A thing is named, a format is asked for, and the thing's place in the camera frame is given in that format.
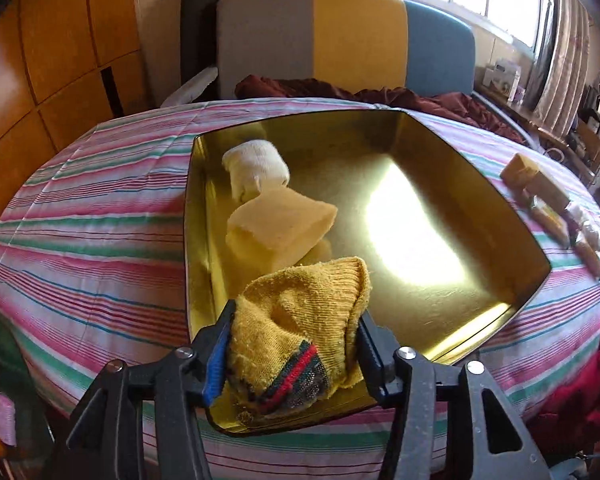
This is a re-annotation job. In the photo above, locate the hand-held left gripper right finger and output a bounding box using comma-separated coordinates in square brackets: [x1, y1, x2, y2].
[355, 310, 552, 480]

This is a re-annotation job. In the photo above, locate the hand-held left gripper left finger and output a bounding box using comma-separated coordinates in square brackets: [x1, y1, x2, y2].
[55, 300, 239, 480]

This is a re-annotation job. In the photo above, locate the yellow knitted sock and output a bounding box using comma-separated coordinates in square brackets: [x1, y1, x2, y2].
[225, 256, 373, 416]

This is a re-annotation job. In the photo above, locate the gold tin box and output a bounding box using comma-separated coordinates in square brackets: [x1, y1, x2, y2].
[182, 109, 552, 438]

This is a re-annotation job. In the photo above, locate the yellow sponge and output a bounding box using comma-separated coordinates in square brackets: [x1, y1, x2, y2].
[225, 187, 338, 273]

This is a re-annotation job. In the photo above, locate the striped bed sheet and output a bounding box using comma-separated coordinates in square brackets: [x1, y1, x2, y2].
[0, 96, 600, 480]

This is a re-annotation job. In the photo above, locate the white rolled sock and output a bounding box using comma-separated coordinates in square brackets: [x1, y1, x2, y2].
[222, 140, 291, 206]

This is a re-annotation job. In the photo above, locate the red clothing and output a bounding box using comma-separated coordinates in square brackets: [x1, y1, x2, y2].
[525, 300, 600, 461]

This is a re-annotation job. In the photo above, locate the pink striped cloth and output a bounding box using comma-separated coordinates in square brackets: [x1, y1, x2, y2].
[0, 391, 19, 448]

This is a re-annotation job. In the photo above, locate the yellow snack packet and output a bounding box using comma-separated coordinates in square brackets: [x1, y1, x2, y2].
[530, 197, 571, 250]

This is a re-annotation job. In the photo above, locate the orange stick-shaped item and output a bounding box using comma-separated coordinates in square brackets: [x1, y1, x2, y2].
[572, 237, 600, 281]

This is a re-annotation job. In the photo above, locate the kraft cardboard box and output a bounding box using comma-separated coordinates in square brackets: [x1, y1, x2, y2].
[500, 152, 543, 192]

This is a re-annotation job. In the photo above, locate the pale cardboard box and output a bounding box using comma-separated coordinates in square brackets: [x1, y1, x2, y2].
[524, 172, 572, 216]

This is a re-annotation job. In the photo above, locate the dark red blanket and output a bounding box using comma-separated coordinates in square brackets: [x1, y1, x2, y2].
[234, 74, 531, 146]

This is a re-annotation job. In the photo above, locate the white pillow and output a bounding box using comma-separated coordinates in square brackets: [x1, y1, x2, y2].
[160, 66, 220, 108]

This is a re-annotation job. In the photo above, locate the wooden side desk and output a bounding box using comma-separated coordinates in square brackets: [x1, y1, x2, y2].
[472, 85, 600, 211]

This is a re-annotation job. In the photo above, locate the white carton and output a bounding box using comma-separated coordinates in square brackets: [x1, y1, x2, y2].
[482, 60, 523, 92]

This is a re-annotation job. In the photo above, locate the grey yellow blue headboard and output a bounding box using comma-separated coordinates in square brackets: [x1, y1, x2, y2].
[215, 0, 478, 103]

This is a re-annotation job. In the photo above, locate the black rolled mat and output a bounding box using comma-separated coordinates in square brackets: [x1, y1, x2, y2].
[180, 0, 221, 106]

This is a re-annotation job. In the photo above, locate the patterned beige curtain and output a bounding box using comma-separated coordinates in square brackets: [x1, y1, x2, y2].
[532, 0, 593, 138]

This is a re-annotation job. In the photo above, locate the wooden wardrobe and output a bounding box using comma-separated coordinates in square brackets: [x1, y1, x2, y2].
[0, 0, 156, 246]

